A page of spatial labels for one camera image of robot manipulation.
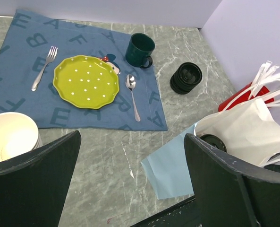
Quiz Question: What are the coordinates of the blue letter placemat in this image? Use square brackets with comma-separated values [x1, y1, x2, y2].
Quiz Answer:
[0, 9, 167, 131]

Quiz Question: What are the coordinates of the silver fork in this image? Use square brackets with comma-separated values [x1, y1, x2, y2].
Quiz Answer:
[31, 46, 58, 91]

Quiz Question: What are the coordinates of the red cup with stirrers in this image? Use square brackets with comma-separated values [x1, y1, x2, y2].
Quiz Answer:
[218, 60, 280, 113]

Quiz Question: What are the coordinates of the light blue paper bag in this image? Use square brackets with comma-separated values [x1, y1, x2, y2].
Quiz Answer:
[141, 90, 280, 200]

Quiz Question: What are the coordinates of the stack of black cup lids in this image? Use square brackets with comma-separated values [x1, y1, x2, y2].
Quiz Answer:
[170, 62, 203, 95]

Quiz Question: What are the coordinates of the green polka dot plate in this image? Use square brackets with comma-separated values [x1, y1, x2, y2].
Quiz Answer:
[52, 55, 119, 110]

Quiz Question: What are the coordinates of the stack of brown paper cups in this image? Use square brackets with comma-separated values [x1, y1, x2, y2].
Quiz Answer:
[0, 112, 42, 162]

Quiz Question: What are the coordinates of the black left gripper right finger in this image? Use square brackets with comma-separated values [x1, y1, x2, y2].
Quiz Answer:
[184, 133, 280, 227]

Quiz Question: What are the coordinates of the silver spoon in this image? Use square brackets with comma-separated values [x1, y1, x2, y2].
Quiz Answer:
[125, 74, 141, 122]

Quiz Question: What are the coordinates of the black plastic cup lid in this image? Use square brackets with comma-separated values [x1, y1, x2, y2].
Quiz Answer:
[200, 134, 227, 153]

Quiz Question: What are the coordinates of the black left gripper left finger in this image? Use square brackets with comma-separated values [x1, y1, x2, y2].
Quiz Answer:
[0, 130, 81, 227]

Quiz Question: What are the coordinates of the small cartoon figure toy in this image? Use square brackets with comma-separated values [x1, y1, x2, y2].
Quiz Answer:
[98, 53, 121, 75]

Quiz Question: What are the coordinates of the dark teal mug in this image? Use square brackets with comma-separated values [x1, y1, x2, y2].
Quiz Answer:
[125, 33, 155, 69]

